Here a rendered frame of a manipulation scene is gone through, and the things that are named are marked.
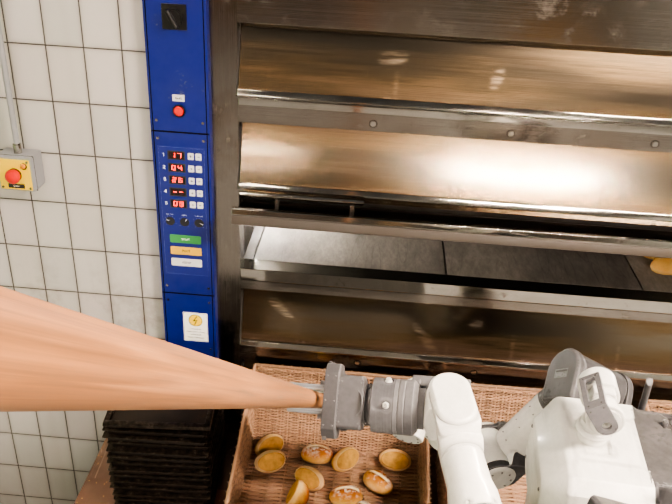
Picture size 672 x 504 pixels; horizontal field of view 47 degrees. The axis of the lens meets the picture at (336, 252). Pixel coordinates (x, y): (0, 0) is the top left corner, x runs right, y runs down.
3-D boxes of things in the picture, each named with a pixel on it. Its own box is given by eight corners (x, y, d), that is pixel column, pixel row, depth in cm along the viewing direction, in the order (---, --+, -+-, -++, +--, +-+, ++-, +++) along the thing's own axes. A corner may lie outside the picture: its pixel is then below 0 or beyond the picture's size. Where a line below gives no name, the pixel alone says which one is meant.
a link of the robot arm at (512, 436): (497, 448, 178) (560, 390, 167) (514, 497, 168) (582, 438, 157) (458, 437, 174) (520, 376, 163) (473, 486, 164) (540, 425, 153)
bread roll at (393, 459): (409, 473, 234) (410, 471, 240) (412, 451, 236) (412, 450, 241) (377, 468, 236) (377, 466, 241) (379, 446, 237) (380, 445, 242)
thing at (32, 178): (11, 179, 217) (5, 146, 212) (46, 182, 216) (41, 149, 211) (-1, 190, 210) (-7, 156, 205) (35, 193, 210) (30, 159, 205)
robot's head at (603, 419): (624, 400, 133) (606, 368, 131) (633, 434, 126) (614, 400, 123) (589, 412, 136) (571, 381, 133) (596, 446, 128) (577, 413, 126)
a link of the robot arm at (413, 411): (395, 454, 123) (466, 461, 121) (394, 405, 117) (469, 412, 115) (402, 403, 132) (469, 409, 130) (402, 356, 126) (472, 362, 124)
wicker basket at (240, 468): (251, 427, 253) (251, 359, 240) (422, 442, 251) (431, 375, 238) (221, 547, 211) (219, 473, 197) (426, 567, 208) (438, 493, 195)
